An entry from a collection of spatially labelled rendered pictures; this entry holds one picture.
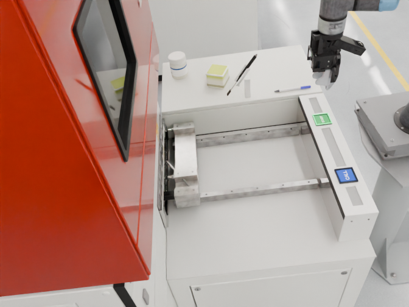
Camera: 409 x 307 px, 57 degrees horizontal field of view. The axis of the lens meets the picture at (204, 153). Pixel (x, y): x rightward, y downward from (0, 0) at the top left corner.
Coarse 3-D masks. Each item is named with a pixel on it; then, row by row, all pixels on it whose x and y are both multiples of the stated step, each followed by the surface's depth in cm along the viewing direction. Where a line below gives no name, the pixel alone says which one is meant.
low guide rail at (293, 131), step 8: (288, 128) 148; (296, 128) 147; (216, 136) 149; (224, 136) 149; (232, 136) 148; (240, 136) 148; (248, 136) 148; (256, 136) 148; (264, 136) 148; (272, 136) 149; (280, 136) 149; (200, 144) 149; (208, 144) 149; (216, 144) 150
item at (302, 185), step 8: (280, 184) 129; (288, 184) 129; (296, 184) 129; (304, 184) 128; (312, 184) 128; (208, 192) 130; (216, 192) 130; (224, 192) 130; (232, 192) 129; (240, 192) 129; (248, 192) 129; (256, 192) 130; (264, 192) 130; (272, 192) 130; (280, 192) 130; (200, 200) 131; (208, 200) 131; (216, 200) 131
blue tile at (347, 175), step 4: (340, 172) 116; (344, 172) 115; (348, 172) 115; (352, 172) 115; (340, 176) 115; (344, 176) 114; (348, 176) 114; (352, 176) 114; (340, 180) 114; (344, 180) 113; (348, 180) 113
